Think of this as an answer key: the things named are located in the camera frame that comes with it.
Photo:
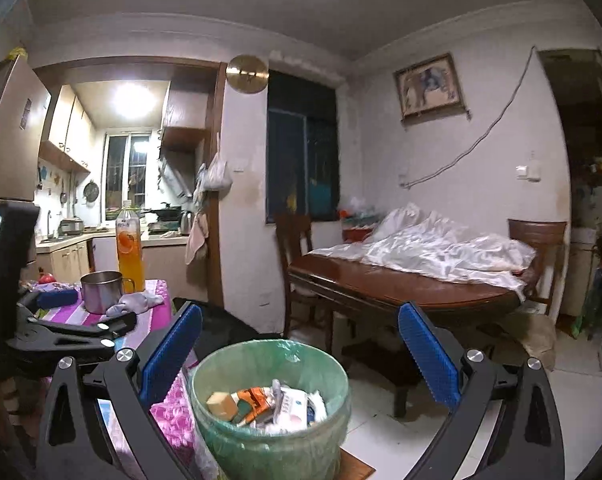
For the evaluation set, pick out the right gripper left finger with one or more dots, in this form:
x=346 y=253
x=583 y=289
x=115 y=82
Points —
x=131 y=399

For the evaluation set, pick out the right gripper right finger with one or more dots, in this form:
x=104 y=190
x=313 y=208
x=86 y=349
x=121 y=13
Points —
x=526 y=440

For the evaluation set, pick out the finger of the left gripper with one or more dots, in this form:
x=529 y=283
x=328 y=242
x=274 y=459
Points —
x=37 y=299
x=105 y=332

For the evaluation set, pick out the orange sponge block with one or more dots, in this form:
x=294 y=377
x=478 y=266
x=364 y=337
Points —
x=222 y=406

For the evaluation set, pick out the orange paper cup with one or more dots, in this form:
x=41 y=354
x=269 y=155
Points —
x=252 y=403

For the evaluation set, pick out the red white medicine carton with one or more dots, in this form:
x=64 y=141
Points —
x=295 y=410

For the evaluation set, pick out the green lined trash bin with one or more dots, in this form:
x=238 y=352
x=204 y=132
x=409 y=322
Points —
x=251 y=452

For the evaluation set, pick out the red apple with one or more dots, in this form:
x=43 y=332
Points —
x=46 y=278

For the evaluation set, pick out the steel mug pot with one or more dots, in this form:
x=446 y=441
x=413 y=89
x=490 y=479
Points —
x=102 y=290

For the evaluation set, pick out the grey white glove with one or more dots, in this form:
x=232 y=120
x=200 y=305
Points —
x=137 y=302

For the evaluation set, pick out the orange juice bottle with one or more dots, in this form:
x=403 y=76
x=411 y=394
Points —
x=129 y=248

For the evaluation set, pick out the black bag on floor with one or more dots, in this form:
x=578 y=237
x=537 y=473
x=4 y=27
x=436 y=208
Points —
x=220 y=329

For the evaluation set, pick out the steel electric kettle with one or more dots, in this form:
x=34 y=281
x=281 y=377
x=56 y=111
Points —
x=185 y=222

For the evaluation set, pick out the hanging pink towel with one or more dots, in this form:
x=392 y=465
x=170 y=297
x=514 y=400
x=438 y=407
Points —
x=196 y=246

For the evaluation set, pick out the grey refrigerator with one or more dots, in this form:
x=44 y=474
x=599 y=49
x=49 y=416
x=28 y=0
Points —
x=23 y=107

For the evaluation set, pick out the dark wooden chair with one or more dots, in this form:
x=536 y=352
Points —
x=301 y=302

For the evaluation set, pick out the brown wooden dining table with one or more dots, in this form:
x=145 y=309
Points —
x=372 y=294

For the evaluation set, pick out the white plastic sheet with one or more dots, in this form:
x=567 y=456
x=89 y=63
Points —
x=412 y=240

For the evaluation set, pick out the framed elephant picture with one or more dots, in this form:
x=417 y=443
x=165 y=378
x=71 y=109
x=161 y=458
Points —
x=429 y=88

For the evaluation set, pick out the round gold wall clock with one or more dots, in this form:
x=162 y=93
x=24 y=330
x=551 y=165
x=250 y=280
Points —
x=247 y=74

